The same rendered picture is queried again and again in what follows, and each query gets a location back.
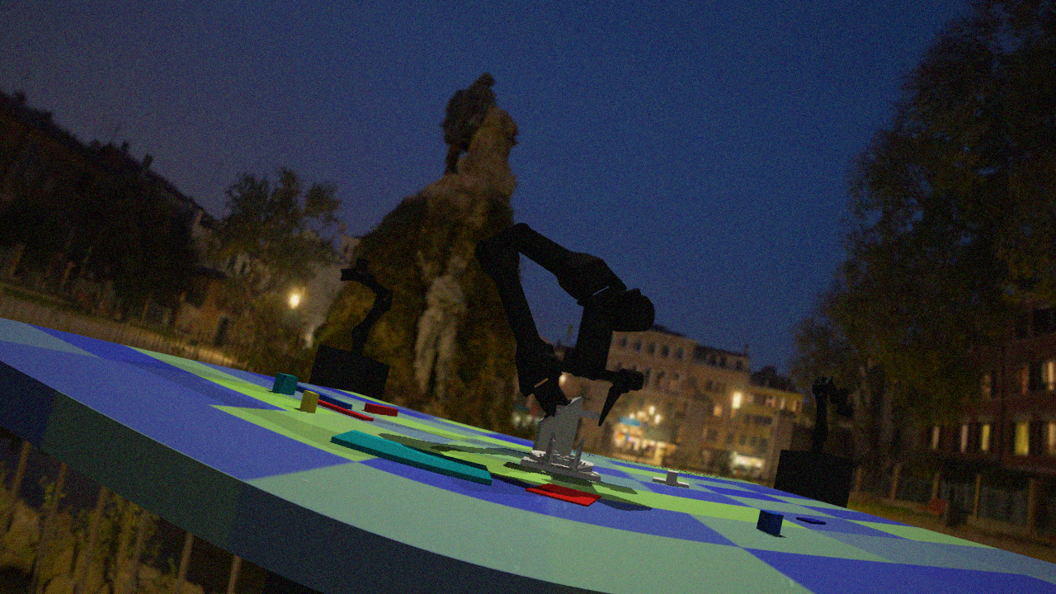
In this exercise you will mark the teal flat plate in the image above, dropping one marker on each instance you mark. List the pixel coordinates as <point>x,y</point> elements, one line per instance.
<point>413,456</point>

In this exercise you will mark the teal cube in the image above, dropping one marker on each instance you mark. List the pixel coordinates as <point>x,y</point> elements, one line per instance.
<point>285,384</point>

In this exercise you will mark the yellow cylinder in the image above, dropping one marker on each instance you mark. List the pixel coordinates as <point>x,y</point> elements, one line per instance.
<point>309,401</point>

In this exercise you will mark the red flat plate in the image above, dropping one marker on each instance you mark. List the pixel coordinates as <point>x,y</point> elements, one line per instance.
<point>565,494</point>

